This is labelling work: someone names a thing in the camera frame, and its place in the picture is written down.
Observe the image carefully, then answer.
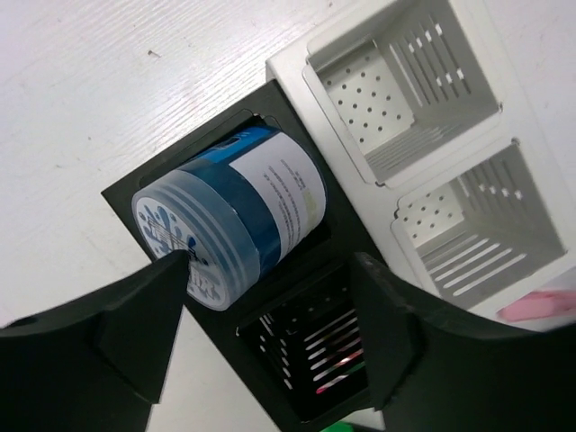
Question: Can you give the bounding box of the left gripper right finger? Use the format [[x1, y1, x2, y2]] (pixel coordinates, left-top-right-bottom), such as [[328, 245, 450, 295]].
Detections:
[[350, 253, 575, 431]]

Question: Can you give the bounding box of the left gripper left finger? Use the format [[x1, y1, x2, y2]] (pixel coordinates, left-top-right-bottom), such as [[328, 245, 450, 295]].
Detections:
[[1, 252, 188, 431]]

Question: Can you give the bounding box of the blue glue jar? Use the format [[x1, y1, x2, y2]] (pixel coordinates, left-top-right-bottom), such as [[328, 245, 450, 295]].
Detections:
[[131, 126, 327, 311]]

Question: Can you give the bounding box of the green capped black highlighter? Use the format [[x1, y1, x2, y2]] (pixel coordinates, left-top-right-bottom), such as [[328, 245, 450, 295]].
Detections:
[[324, 421, 364, 432]]

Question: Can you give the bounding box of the pink tube with pins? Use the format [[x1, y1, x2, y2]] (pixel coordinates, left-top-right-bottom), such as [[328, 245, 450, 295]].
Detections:
[[497, 290, 575, 322]]

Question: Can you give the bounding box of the black mesh organizer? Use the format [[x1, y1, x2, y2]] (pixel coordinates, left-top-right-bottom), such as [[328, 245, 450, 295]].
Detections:
[[103, 80, 380, 431]]

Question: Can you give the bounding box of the white mesh organizer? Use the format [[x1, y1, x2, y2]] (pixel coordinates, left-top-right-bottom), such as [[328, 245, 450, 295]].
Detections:
[[266, 1, 575, 331]]

